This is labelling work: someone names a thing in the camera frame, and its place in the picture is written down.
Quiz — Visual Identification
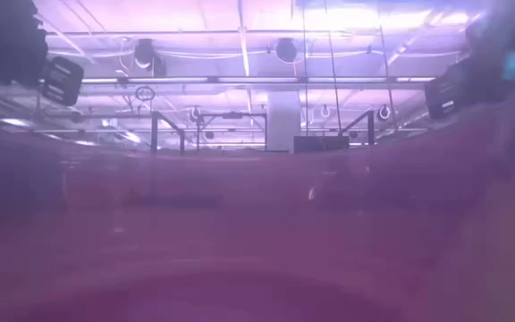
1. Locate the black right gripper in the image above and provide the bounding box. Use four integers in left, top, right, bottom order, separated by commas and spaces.
424, 62, 464, 121

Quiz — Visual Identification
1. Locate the black frame wooden shelf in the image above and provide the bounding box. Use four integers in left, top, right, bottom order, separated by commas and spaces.
149, 109, 377, 156

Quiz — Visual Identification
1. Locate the thin black hanging cable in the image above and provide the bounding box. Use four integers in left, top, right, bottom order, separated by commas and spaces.
324, 0, 343, 133
301, 0, 309, 138

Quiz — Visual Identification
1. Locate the black ceiling cable reel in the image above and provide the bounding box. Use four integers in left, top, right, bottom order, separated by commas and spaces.
274, 38, 299, 64
132, 38, 168, 77

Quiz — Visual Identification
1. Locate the translucent purple plastic bowl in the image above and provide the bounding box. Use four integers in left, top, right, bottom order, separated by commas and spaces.
0, 87, 515, 322

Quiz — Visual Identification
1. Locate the hanging black cable loop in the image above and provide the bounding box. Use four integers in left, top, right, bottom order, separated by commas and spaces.
134, 85, 156, 102

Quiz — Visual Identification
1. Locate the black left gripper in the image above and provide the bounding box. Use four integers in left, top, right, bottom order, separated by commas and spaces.
41, 55, 85, 107

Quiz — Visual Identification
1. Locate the long ceiling light bar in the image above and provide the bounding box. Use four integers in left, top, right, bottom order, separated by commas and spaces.
38, 75, 437, 86

